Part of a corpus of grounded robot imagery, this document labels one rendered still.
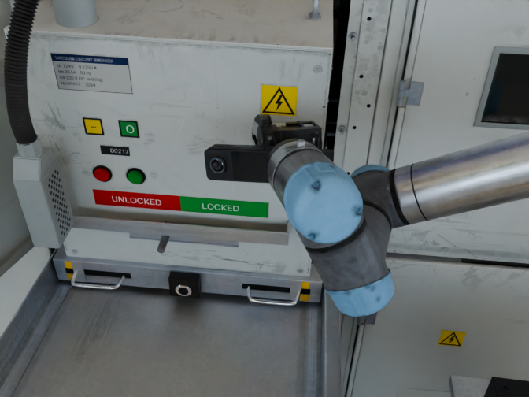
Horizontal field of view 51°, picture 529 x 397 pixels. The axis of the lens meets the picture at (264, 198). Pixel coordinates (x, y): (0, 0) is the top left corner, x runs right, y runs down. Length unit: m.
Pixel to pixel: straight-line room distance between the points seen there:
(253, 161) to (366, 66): 0.44
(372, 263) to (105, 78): 0.51
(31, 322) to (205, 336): 0.33
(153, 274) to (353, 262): 0.60
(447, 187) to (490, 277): 0.74
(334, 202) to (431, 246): 0.81
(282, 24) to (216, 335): 0.57
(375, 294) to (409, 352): 0.93
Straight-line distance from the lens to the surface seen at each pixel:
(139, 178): 0.98
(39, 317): 1.17
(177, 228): 0.99
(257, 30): 0.88
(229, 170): 0.74
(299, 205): 0.54
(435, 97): 1.11
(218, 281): 1.11
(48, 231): 0.98
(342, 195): 0.55
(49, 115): 0.98
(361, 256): 0.61
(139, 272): 1.14
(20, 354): 1.12
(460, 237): 1.31
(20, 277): 1.58
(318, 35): 0.88
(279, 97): 0.86
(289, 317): 1.11
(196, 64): 0.85
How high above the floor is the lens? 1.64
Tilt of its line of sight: 35 degrees down
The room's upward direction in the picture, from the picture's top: 2 degrees clockwise
